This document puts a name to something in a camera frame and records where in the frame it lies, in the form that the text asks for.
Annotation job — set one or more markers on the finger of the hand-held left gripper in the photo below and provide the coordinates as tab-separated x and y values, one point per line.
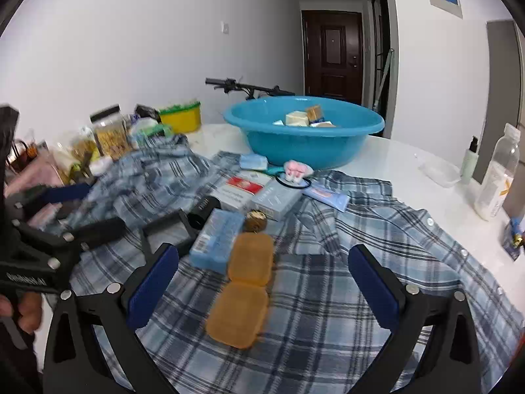
98	232
67	193

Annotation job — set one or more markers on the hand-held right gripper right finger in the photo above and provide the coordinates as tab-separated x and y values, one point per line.
373	287

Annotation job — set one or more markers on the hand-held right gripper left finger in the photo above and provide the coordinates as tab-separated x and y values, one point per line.
151	283

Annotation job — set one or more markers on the orange soap bar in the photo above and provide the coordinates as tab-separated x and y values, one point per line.
246	262

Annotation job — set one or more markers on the blue plastic basin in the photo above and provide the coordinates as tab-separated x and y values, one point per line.
303	147

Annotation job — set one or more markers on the white desktop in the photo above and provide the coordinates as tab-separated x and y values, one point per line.
402	160

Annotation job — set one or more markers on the person's left hand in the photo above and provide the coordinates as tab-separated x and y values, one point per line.
28	312

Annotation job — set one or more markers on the pink cloth bag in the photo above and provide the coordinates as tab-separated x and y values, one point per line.
39	174

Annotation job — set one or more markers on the white round jar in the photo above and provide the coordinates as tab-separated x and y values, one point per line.
100	166

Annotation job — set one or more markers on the bag of yellow snacks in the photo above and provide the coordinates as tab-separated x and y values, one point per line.
82	147

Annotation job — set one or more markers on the blue plaid shirt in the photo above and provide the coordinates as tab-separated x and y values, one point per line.
320	295

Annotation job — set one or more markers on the brown handbag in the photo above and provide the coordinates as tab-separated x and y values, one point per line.
20	156

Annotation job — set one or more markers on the clear jar black lid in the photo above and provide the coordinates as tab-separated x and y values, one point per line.
110	135

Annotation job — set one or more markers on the blue tissue pack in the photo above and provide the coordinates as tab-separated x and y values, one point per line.
217	238

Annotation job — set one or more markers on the black small box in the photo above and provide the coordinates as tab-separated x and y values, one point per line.
203	213

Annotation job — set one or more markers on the pale blue pink tube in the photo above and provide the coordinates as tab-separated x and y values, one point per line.
328	199

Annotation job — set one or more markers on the green white packet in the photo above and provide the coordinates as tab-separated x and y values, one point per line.
147	128

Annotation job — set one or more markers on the black plastic bag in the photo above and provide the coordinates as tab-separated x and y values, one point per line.
145	112

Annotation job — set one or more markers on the round brown perforated case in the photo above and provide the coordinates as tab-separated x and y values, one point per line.
254	221

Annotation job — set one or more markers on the red and white box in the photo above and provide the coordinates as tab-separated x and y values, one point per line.
240	191

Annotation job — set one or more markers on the grey-blue carton box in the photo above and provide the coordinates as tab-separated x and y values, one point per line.
275	201

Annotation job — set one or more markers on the clear plastic container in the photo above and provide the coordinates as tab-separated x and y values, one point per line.
441	173

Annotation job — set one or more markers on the yellow bucket green rim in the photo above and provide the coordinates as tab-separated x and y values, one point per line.
180	119

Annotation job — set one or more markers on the blue gold packet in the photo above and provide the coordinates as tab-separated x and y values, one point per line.
512	240

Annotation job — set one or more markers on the pale green pump bottle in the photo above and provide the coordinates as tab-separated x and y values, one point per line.
469	164

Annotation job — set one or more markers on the white drink bottle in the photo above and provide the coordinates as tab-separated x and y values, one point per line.
494	188

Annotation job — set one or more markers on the light blue small packet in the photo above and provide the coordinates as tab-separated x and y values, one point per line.
253	161

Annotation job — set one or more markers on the cream soap packet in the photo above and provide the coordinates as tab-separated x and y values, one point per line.
324	124

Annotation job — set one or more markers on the cream carton box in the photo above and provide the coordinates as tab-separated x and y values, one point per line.
297	119

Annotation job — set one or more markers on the yellow-brown small box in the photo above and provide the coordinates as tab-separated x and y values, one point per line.
315	111

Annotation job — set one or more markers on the black bicycle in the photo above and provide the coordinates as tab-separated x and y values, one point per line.
246	87

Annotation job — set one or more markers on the dark brown door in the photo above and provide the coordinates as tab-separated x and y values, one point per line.
332	57

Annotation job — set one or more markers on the black framed glass door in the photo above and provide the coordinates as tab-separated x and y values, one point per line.
379	49

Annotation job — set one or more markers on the grey beige refrigerator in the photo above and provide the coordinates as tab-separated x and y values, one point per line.
504	69

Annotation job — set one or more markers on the white wall switch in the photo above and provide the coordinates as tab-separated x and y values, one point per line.
226	28

